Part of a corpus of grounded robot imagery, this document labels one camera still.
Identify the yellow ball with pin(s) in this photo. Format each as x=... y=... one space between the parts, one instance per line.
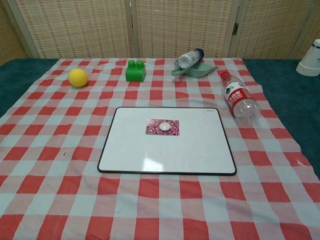
x=78 y=77

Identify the woven bamboo folding screen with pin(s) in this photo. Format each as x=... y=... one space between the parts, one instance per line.
x=80 y=27

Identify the red white checkered tablecloth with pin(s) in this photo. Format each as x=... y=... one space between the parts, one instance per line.
x=150 y=205

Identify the white rectangular board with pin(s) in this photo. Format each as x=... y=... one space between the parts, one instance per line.
x=175 y=155

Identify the small white round cap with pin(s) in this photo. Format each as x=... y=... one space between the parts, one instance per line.
x=165 y=126

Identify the green toy building block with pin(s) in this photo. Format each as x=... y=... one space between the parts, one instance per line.
x=135 y=73

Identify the pale green dustpan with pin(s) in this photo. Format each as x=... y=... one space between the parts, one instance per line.
x=201 y=71

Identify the metal screen hinge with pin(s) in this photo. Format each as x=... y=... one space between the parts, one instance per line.
x=235 y=29

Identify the clear bottle blue cap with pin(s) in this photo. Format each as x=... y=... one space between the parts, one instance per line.
x=191 y=58

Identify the clear bottle red label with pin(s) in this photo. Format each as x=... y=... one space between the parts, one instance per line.
x=237 y=97

